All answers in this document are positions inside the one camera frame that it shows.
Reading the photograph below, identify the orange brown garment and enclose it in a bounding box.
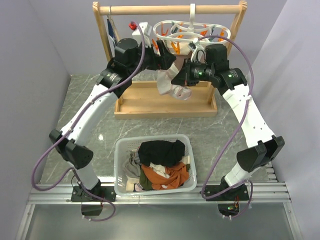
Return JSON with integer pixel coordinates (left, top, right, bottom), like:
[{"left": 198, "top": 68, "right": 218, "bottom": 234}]
[{"left": 139, "top": 162, "right": 190, "bottom": 191}]

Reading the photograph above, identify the aluminium mounting rail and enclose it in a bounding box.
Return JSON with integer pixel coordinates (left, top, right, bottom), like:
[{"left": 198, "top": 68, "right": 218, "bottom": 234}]
[{"left": 27, "top": 182, "right": 292, "bottom": 205}]

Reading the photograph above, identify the white clip hanger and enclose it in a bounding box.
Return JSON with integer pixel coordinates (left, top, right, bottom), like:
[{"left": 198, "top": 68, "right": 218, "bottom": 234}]
[{"left": 153, "top": 3, "right": 231, "bottom": 56}]

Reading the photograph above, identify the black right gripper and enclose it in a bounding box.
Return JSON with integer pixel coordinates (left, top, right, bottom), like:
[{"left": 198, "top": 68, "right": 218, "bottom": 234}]
[{"left": 171, "top": 58, "right": 215, "bottom": 87}]

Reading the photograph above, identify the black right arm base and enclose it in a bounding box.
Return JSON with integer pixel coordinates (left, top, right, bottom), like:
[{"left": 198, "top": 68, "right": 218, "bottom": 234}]
[{"left": 200, "top": 183, "right": 253, "bottom": 220}]

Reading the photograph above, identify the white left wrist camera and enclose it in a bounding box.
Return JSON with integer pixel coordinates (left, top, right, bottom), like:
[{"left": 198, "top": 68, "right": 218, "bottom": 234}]
[{"left": 128, "top": 21, "right": 152, "bottom": 47}]

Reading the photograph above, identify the grey garment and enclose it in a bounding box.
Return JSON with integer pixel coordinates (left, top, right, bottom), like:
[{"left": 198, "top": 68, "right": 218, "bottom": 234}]
[{"left": 122, "top": 152, "right": 141, "bottom": 180}]

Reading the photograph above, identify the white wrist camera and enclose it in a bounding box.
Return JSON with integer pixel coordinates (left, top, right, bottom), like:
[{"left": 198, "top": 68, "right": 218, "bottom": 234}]
[
  {"left": 128, "top": 21, "right": 152, "bottom": 47},
  {"left": 188, "top": 38, "right": 206, "bottom": 62}
]

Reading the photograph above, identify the navy blue underwear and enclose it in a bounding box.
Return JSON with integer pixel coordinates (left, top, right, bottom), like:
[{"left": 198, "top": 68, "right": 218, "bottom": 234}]
[{"left": 106, "top": 17, "right": 120, "bottom": 47}]

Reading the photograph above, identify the wooden clothes rack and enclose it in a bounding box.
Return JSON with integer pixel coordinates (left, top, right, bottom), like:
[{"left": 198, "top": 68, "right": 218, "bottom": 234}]
[{"left": 92, "top": 0, "right": 248, "bottom": 119}]

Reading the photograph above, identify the wooden clip hanger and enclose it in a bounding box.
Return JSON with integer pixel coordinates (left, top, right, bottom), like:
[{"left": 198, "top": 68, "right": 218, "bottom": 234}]
[{"left": 106, "top": 6, "right": 118, "bottom": 47}]

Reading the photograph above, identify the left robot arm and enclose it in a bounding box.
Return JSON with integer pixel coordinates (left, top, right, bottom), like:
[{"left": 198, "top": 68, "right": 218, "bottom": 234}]
[{"left": 49, "top": 38, "right": 176, "bottom": 201}]

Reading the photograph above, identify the white underwear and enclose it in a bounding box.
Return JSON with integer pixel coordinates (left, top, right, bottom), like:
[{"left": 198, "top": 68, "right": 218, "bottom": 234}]
[{"left": 156, "top": 63, "right": 192, "bottom": 101}]

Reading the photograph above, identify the pink beige underwear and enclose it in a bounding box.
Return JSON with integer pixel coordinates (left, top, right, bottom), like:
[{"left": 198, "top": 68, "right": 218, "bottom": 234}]
[{"left": 167, "top": 41, "right": 197, "bottom": 75}]

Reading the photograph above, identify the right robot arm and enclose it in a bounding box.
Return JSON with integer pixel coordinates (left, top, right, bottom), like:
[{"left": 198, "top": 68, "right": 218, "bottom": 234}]
[{"left": 172, "top": 43, "right": 285, "bottom": 200}]

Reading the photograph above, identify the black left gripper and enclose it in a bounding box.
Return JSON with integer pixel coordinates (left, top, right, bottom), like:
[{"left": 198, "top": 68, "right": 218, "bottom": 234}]
[{"left": 128, "top": 39, "right": 176, "bottom": 78}]

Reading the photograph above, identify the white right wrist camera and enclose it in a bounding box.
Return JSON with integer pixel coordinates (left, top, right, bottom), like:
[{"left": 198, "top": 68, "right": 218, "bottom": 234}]
[{"left": 188, "top": 38, "right": 206, "bottom": 62}]

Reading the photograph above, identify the white plastic laundry basket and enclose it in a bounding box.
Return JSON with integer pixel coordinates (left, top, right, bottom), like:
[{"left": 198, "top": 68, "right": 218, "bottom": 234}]
[{"left": 114, "top": 134, "right": 197, "bottom": 197}]

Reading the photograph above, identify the cream white garment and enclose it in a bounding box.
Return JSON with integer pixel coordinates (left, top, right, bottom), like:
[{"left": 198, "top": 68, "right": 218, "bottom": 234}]
[{"left": 149, "top": 162, "right": 169, "bottom": 179}]

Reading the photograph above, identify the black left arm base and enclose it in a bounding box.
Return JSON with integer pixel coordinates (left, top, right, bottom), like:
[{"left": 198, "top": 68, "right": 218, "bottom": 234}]
[{"left": 70, "top": 185, "right": 116, "bottom": 222}]

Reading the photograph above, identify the black underwear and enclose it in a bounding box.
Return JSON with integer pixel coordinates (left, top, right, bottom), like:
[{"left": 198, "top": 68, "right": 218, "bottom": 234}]
[{"left": 137, "top": 140, "right": 186, "bottom": 167}]

